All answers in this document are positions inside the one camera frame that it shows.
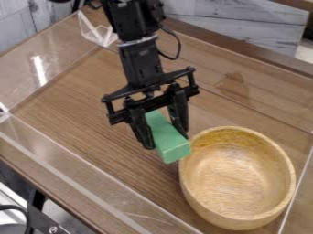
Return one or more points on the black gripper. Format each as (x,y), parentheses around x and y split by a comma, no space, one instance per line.
(150,90)

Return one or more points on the light brown wooden bowl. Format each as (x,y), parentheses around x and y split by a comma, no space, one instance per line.
(237,178)

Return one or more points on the black metal table bracket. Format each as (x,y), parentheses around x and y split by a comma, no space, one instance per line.
(39,221)

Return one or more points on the clear acrylic tray enclosure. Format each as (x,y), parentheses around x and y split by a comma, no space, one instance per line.
(88,165)

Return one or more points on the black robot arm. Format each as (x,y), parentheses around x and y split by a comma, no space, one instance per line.
(137,19)

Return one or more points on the green rectangular block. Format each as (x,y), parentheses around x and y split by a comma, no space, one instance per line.
(171,145)

